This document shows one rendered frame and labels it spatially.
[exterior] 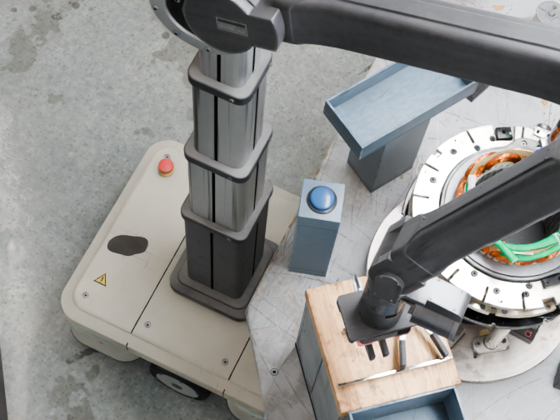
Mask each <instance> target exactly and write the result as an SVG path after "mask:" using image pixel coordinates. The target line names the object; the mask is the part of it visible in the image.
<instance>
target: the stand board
mask: <svg viewBox="0 0 560 420"><path fill-rule="evenodd" d="M353 292H354V286H353V280H352V279H349V280H345V281H341V282H335V283H331V284H328V285H323V286H320V287H313V288H309V289H306V291H305V294H304V295H305V298H306V301H307V306H308V310H309V312H310V316H311V319H312V324H313V327H314V330H315V333H316V336H317V341H318V345H319V347H320V351H321V354H322V359H323V362H324V365H325V368H326V371H327V376H328V380H329V382H330V386H331V389H332V394H333V397H334V400H335V403H336V406H337V411H338V415H339V417H343V416H347V415H348V412H351V411H355V410H358V409H362V408H368V407H371V406H375V405H378V404H382V403H388V402H391V401H395V400H398V399H402V398H408V397H411V396H415V395H418V394H422V393H428V392H431V391H435V390H438V389H442V388H448V387H451V386H456V388H458V387H459V386H460V385H461V384H462V382H461V379H460V377H459V374H458V370H457V367H456V364H455V362H454V359H453V355H452V352H451V349H450V347H449V344H448V340H447V339H446V338H445V337H441V336H439V335H438V336H439V337H440V339H441V340H442V342H443V344H444V345H445V347H446V349H447V350H448V351H449V355H448V357H450V356H452V361H451V362H445V363H441V364H438V365H434V366H431V367H425V368H421V369H418V370H414V371H411V372H404V373H400V374H397V375H393V376H390V377H384V378H380V379H377V380H373V381H370V382H364V383H360V384H357V385H353V386H350V387H344V388H340V389H338V384H339V383H345V382H348V381H352V380H355V379H359V378H365V377H368V376H372V375H375V374H379V373H385V372H389V371H392V370H395V371H396V369H399V368H400V362H399V345H398V343H399V338H400V337H390V338H387V339H386V342H387V347H388V350H389V352H390V353H389V355H388V357H383V355H382V352H381V349H380V347H379V344H378V341H376V342H373V343H372V346H373V349H374V352H375V354H376V357H375V359H374V360H372V361H369V358H368V355H367V351H366V348H365V346H361V347H359V346H358V344H357V342H354V343H350V342H349V341H348V337H347V334H344V335H342V330H343V328H345V326H344V323H343V318H342V315H341V313H340V312H339V311H338V305H337V299H338V296H340V295H343V294H347V293H353ZM405 340H406V356H407V366H406V367H409V366H412V365H416V364H419V363H425V362H429V361H433V360H437V359H440V358H443V356H442V355H441V353H440V352H439V351H438V349H437V347H436V346H435V344H434V343H433V341H432V339H431V338H430V335H429V334H428V333H427V332H426V331H425V330H424V329H423V328H422V327H419V326H415V327H411V331H410V333H409V334H407V335H406V338H405Z"/></svg>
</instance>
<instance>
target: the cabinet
mask: <svg viewBox="0 0 560 420"><path fill-rule="evenodd" d="M295 347H296V349H297V355H298V358H299V362H300V364H301V368H302V373H303V376H304V379H305V383H306V386H307V391H308V394H309V397H310V401H311V404H312V410H313V412H314V416H315V418H316V420H345V418H346V416H343V417H339V415H338V410H337V406H336V403H335V400H334V397H333V392H332V389H331V386H330V382H329V380H328V375H327V371H326V368H325V365H324V362H323V357H322V354H321V351H320V347H319V345H318V340H317V336H316V333H315V330H314V327H313V322H312V319H311V316H310V312H309V310H308V305H307V301H306V303H305V307H304V310H303V314H302V321H301V324H300V328H299V331H298V335H297V341H296V342H295Z"/></svg>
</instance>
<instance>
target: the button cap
mask: <svg viewBox="0 0 560 420"><path fill-rule="evenodd" d="M334 200H335V197H334V194H333V192H332V191H331V190H330V189H329V188H327V187H317V188H315V189H314V190H313V191H312V193H311V196H310V203H311V204H312V206H313V207H314V208H315V209H317V210H319V211H326V210H328V209H329V208H331V207H332V206H333V204H334Z"/></svg>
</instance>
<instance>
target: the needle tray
mask: <svg viewBox="0 0 560 420"><path fill-rule="evenodd" d="M477 85H478V82H472V81H468V80H465V79H461V78H458V77H452V76H448V75H445V74H441V73H438V72H432V71H428V70H425V69H421V68H418V67H412V66H408V65H404V64H401V63H397V62H392V63H390V64H389V65H387V66H386V67H384V68H382V69H380V70H378V71H376V72H375V73H373V74H371V75H369V76H368V77H365V78H364V79H363V80H361V81H359V82H356V83H355V84H353V85H352V86H350V87H348V88H346V89H344V90H342V91H341V92H339V93H337V94H335V95H334V96H332V97H330V98H328V99H327V100H325V105H324V109H323V114H324V115H325V116H326V118H327V119H328V121H329V122H330V123H331V124H332V125H333V126H334V128H335V129H336V130H337V132H338V133H339V135H340V136H341V137H342V139H343V140H344V142H345V143H346V144H347V145H348V146H349V147H350V152H349V155H348V159H347V163H348V164H349V166H350V167H351V168H352V170H353V171H354V172H355V173H356V174H357V176H358V177H359V178H360V180H361V181H362V183H363V184H364V185H365V187H366V188H367V190H368V191H369V192H370V193H372V192H374V191H375V190H377V189H379V188H380V187H382V186H384V185H385V184H387V183H389V182H391V181H392V180H393V179H395V178H397V177H399V176H401V175H402V174H404V173H405V172H407V171H409V170H410V169H412V168H413V164H414V162H415V159H416V157H417V155H418V151H419V148H420V146H421V144H422V141H423V138H424V135H425V133H426V131H427V129H428V124H429V123H430V120H431V118H433V117H434V116H436V115H438V114H439V113H441V112H443V111H444V110H446V109H448V108H450V107H451V106H453V105H454V104H456V103H459V102H460V101H462V100H463V99H464V98H467V97H468V96H470V95H472V94H474V92H475V90H476V87H477Z"/></svg>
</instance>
